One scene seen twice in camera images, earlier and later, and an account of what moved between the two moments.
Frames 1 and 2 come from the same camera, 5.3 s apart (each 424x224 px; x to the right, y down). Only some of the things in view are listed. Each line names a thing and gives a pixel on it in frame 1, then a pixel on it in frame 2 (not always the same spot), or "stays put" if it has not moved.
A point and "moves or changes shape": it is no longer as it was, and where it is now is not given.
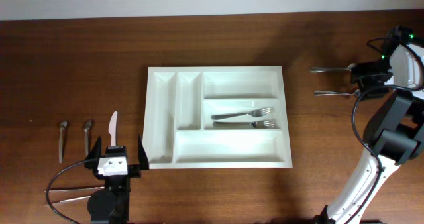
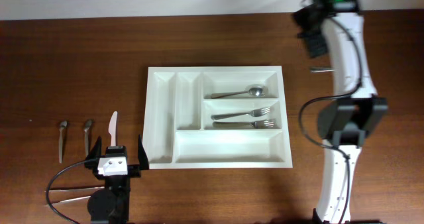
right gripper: (361, 68) → (317, 46)
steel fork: (256, 112) stays put
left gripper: (134, 170) stays put
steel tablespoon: (323, 93) moves or changes shape
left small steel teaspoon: (63, 124) stays put
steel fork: (264, 124) stays put
